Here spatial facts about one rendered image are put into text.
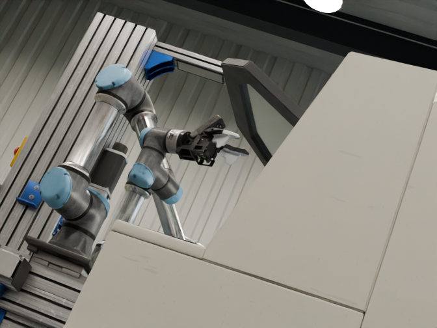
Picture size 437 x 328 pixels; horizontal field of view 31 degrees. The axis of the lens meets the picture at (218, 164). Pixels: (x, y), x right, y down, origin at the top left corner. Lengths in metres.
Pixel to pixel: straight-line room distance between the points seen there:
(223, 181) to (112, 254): 8.31
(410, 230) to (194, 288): 0.46
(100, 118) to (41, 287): 0.57
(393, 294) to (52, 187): 1.25
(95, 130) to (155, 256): 0.96
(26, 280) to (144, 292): 0.92
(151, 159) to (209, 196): 7.56
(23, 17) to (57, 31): 0.56
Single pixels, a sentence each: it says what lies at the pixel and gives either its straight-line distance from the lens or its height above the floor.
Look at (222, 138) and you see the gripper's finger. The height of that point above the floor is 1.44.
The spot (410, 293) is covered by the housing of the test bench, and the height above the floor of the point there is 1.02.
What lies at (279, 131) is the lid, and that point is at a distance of 2.94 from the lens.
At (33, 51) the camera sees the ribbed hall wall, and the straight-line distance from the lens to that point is 11.35.
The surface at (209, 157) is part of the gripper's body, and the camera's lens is 2.35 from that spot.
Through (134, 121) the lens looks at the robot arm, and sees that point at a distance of 2.73.
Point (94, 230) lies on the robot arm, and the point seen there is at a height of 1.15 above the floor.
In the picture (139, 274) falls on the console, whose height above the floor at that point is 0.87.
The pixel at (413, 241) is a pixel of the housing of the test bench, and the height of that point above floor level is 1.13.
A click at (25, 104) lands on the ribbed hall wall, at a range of 10.94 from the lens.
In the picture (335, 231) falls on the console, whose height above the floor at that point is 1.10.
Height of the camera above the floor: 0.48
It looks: 23 degrees up
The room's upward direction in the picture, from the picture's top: 24 degrees clockwise
